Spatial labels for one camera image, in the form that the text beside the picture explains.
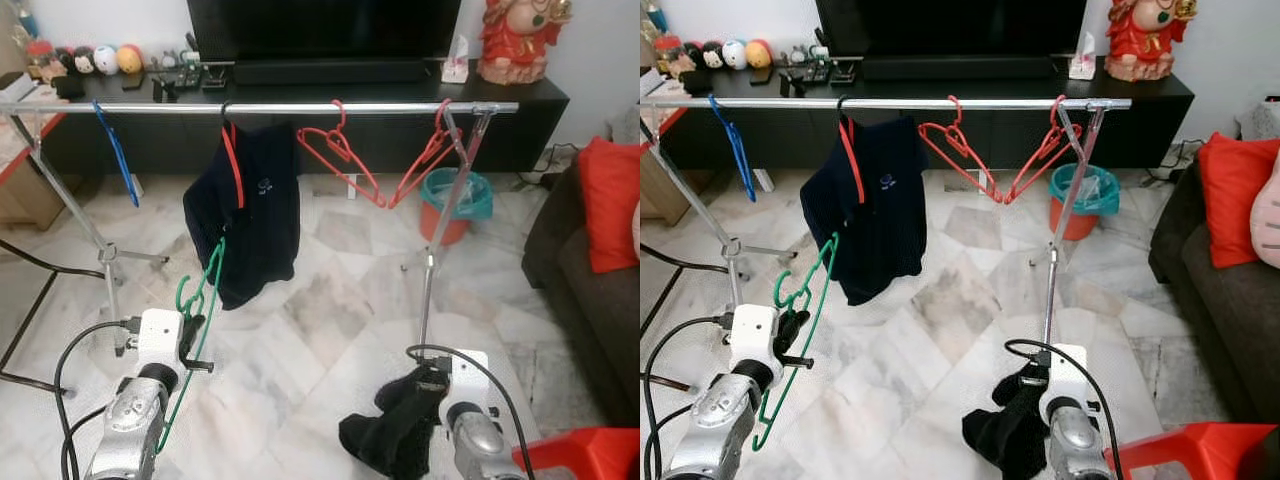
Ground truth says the green plastic hanger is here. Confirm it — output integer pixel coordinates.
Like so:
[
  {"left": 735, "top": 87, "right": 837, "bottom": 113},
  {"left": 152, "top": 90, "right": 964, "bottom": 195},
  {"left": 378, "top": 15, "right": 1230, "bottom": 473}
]
[
  {"left": 155, "top": 237, "right": 228, "bottom": 456},
  {"left": 752, "top": 232, "right": 839, "bottom": 451}
]

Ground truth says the black garment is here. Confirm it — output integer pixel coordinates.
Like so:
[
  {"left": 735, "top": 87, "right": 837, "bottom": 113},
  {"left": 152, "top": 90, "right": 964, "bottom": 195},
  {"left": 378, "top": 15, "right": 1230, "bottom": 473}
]
[
  {"left": 962, "top": 360, "right": 1051, "bottom": 480},
  {"left": 338, "top": 365, "right": 451, "bottom": 480}
]

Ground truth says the blue plastic hanger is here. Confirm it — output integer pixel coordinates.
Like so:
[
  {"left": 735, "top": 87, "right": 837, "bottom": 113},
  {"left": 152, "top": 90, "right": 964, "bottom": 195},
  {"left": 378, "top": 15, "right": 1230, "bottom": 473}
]
[
  {"left": 708, "top": 94, "right": 758, "bottom": 204},
  {"left": 92, "top": 98, "right": 142, "bottom": 209}
]

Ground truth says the red plastic hanger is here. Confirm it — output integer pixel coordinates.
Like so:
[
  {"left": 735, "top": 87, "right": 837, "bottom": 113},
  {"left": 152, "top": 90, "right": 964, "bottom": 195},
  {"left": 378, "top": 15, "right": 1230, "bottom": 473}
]
[
  {"left": 918, "top": 96, "right": 1009, "bottom": 204},
  {"left": 388, "top": 98, "right": 463, "bottom": 209},
  {"left": 1005, "top": 95, "right": 1081, "bottom": 204},
  {"left": 296, "top": 100, "right": 389, "bottom": 209}
]

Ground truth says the red hanger black hook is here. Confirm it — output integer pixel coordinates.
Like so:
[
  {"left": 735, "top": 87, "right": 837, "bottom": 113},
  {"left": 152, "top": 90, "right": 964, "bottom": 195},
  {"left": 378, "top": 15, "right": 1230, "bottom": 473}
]
[
  {"left": 838, "top": 95, "right": 867, "bottom": 206},
  {"left": 219, "top": 100, "right": 247, "bottom": 211}
]

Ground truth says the navy garment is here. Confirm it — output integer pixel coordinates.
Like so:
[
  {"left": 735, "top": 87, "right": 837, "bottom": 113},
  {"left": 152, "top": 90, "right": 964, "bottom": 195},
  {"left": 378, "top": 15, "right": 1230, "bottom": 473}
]
[
  {"left": 183, "top": 120, "right": 303, "bottom": 312},
  {"left": 800, "top": 115, "right": 929, "bottom": 307}
]

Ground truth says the orange bin with green bag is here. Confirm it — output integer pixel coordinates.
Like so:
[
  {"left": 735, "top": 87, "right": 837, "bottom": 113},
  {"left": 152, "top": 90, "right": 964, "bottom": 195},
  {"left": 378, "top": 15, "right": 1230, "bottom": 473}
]
[
  {"left": 418, "top": 167, "right": 494, "bottom": 247},
  {"left": 1048, "top": 163, "right": 1121, "bottom": 242}
]

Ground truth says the red plastic stool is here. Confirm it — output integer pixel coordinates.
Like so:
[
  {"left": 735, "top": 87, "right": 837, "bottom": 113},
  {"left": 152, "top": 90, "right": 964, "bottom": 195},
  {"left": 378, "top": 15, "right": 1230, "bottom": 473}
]
[
  {"left": 512, "top": 425, "right": 641, "bottom": 480},
  {"left": 1108, "top": 420, "right": 1280, "bottom": 480}
]

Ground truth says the dark grey sofa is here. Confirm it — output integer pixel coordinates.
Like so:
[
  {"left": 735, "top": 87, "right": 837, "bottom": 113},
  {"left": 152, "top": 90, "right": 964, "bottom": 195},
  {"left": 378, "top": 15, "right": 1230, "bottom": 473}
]
[
  {"left": 1148, "top": 100, "right": 1280, "bottom": 396},
  {"left": 522, "top": 138, "right": 641, "bottom": 429}
]

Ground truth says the red cushion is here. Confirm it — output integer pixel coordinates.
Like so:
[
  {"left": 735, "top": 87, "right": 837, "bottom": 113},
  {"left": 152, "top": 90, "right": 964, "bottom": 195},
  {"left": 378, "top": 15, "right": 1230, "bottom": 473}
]
[
  {"left": 578, "top": 137, "right": 641, "bottom": 274},
  {"left": 1197, "top": 132, "right": 1280, "bottom": 269}
]

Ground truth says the silver metal clothes rack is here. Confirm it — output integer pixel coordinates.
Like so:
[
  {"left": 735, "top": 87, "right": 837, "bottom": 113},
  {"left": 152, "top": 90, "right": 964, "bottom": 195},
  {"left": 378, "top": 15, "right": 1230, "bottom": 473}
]
[
  {"left": 640, "top": 95, "right": 1134, "bottom": 346},
  {"left": 0, "top": 99, "right": 521, "bottom": 353}
]

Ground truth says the black tv cabinet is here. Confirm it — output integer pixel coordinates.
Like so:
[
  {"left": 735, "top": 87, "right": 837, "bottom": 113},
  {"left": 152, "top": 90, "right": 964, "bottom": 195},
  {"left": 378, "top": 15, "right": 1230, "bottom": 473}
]
[
  {"left": 0, "top": 70, "right": 569, "bottom": 176},
  {"left": 640, "top": 65, "right": 1196, "bottom": 171}
]

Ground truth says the pink cat cushion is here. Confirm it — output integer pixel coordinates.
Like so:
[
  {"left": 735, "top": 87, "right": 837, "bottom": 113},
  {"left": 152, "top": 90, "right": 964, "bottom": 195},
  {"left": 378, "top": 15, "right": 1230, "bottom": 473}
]
[{"left": 1250, "top": 145, "right": 1280, "bottom": 269}]

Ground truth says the black soundbar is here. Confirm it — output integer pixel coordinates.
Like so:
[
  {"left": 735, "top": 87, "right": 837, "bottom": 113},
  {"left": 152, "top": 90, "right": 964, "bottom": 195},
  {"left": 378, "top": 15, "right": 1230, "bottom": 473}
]
[{"left": 860, "top": 55, "right": 1056, "bottom": 81}]

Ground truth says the black flat television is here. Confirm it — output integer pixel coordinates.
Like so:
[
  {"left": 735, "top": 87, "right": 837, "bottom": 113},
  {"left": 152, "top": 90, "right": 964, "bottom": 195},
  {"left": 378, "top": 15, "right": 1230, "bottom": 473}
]
[
  {"left": 187, "top": 0, "right": 463, "bottom": 63},
  {"left": 815, "top": 0, "right": 1088, "bottom": 59}
]

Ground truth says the red ceramic figurine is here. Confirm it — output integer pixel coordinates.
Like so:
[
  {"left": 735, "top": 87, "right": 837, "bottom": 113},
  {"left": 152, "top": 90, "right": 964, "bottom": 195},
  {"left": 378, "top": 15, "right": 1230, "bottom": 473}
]
[
  {"left": 477, "top": 0, "right": 574, "bottom": 86},
  {"left": 1105, "top": 0, "right": 1199, "bottom": 83}
]

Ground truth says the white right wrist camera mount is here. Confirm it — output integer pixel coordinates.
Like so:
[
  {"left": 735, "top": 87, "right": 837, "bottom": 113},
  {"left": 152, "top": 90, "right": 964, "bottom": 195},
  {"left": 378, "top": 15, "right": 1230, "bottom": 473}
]
[
  {"left": 1040, "top": 345, "right": 1089, "bottom": 406},
  {"left": 440, "top": 350, "right": 491, "bottom": 411}
]

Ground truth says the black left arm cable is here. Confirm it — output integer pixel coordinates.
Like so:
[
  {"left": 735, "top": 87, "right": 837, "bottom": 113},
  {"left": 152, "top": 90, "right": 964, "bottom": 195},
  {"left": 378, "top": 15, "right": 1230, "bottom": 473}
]
[
  {"left": 53, "top": 318, "right": 141, "bottom": 480},
  {"left": 642, "top": 315, "right": 736, "bottom": 480}
]

